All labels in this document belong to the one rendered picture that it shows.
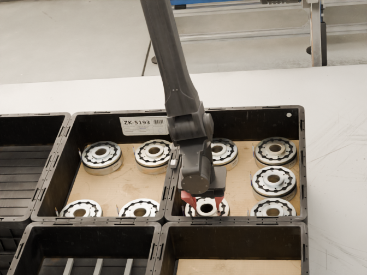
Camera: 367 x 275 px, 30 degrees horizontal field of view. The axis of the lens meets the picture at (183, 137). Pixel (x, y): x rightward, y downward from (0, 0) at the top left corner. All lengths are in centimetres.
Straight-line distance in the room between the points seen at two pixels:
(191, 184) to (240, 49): 243
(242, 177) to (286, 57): 203
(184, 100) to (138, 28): 277
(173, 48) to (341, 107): 91
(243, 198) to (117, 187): 32
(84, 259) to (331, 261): 57
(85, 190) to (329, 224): 61
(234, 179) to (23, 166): 56
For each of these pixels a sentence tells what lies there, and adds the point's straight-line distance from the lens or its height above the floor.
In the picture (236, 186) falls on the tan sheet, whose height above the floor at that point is 83.
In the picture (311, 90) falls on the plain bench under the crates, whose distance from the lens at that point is 217.
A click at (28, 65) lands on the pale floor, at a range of 397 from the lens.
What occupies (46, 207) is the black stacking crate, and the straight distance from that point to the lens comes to 160.
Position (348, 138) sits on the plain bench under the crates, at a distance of 198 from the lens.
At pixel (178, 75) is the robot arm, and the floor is 124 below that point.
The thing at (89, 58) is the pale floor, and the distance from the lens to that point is 389.
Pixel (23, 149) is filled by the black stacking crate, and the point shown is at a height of 83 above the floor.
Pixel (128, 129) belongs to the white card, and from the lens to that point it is 180.
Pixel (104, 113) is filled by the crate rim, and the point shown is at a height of 93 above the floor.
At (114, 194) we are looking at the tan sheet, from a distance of 169.
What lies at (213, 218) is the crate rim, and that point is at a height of 93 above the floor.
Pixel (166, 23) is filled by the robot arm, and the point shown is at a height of 134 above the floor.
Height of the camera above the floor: 195
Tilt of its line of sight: 38 degrees down
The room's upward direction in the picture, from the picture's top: 9 degrees counter-clockwise
